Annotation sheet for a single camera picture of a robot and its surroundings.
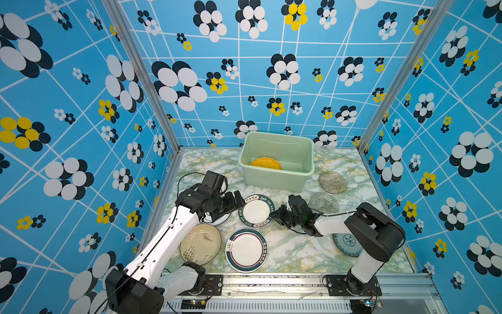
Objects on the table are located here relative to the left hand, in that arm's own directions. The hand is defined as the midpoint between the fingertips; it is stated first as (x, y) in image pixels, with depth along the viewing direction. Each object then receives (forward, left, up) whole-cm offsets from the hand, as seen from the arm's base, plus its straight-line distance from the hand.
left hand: (240, 204), depth 76 cm
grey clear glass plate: (+11, -41, -19) cm, 46 cm away
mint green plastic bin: (+35, -27, -8) cm, 45 cm away
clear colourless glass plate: (+11, -55, -18) cm, 59 cm away
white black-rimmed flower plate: (-8, +11, +3) cm, 14 cm away
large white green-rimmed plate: (-12, -2, -17) cm, 21 cm away
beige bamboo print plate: (-10, +17, -18) cm, 26 cm away
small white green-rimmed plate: (+6, -6, -18) cm, 20 cm away
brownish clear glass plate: (+23, -48, -18) cm, 56 cm away
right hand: (+4, -13, -15) cm, 20 cm away
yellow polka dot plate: (+36, -12, -17) cm, 42 cm away
